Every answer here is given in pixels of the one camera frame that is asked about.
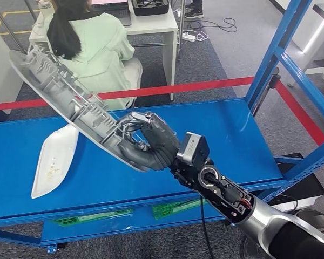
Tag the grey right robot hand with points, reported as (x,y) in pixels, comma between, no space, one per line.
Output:
(157,132)

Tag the silver wheel cover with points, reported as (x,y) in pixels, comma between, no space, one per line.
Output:
(70,96)

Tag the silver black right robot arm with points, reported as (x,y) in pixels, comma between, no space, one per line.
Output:
(259,218)

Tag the blue metal shelf rack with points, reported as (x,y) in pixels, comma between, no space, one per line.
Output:
(218,143)

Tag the white plastic shell part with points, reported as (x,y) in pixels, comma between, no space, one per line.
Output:
(54,164)

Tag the green plastic crate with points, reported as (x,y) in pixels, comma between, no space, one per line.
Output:
(97,216)
(175,209)

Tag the white power strip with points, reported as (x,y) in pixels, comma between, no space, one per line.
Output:
(188,37)

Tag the white desk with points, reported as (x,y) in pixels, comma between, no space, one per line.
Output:
(154,26)

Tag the person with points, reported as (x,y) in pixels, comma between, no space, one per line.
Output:
(194,13)
(102,53)

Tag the black equipment case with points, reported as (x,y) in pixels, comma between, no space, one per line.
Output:
(150,7)

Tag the grey laptop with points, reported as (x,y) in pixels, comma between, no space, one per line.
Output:
(118,14)

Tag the black flat board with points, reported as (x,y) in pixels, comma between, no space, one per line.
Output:
(307,186)

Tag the black barrier post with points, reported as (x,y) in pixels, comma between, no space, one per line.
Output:
(267,91)

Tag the steel frame leg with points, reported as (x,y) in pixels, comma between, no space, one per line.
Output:
(8,26)

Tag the white bench frame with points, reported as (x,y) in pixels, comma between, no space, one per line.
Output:
(318,46)

